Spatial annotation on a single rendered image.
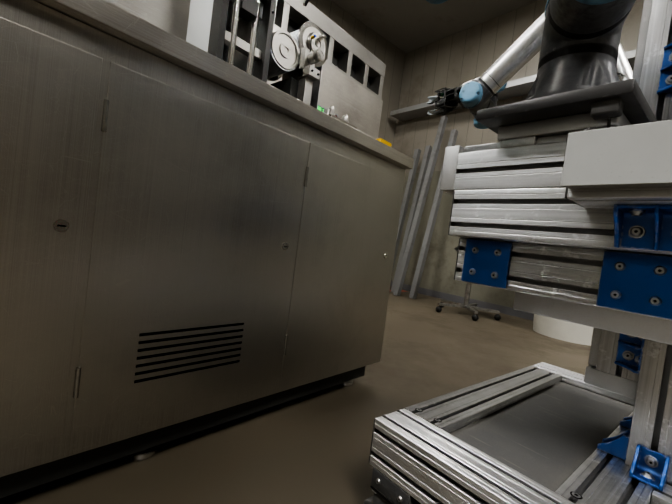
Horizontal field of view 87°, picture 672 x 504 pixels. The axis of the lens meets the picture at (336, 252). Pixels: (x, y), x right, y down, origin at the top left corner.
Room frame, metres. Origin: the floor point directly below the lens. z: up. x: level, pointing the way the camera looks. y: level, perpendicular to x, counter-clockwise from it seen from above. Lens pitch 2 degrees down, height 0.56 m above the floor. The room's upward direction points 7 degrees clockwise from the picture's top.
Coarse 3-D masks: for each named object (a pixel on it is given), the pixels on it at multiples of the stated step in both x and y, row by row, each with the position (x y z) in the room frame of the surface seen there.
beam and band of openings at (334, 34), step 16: (288, 0) 1.63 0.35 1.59; (304, 0) 1.70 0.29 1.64; (288, 16) 1.64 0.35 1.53; (304, 16) 1.71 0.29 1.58; (320, 16) 1.78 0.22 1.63; (336, 32) 1.87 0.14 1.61; (336, 48) 1.95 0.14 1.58; (352, 48) 1.97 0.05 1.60; (336, 64) 2.00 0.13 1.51; (352, 64) 2.09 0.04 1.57; (368, 64) 2.09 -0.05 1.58; (384, 64) 2.20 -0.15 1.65; (368, 80) 2.22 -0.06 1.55
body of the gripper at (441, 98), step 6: (462, 84) 1.42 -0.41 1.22; (438, 90) 1.48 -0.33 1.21; (444, 90) 1.45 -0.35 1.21; (450, 90) 1.43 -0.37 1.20; (456, 90) 1.41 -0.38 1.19; (438, 96) 1.49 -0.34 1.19; (444, 96) 1.46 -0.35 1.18; (450, 96) 1.45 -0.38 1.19; (456, 96) 1.41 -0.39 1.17; (438, 102) 1.49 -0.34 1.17; (444, 102) 1.46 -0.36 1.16; (450, 102) 1.47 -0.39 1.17; (456, 102) 1.49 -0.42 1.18; (438, 108) 1.50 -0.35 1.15; (444, 108) 1.52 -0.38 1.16; (450, 108) 1.51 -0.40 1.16
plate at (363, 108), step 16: (112, 0) 1.13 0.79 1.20; (128, 0) 1.16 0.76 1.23; (144, 0) 1.19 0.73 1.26; (160, 0) 1.23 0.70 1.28; (176, 0) 1.27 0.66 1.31; (144, 16) 1.20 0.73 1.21; (160, 16) 1.23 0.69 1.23; (176, 16) 1.27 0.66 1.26; (176, 32) 1.28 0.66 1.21; (336, 80) 1.90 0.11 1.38; (352, 80) 1.99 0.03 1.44; (320, 96) 1.82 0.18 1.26; (336, 96) 1.91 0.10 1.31; (352, 96) 2.00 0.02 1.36; (368, 96) 2.11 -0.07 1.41; (336, 112) 1.92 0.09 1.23; (352, 112) 2.02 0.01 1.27; (368, 112) 2.12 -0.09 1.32; (368, 128) 2.14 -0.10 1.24
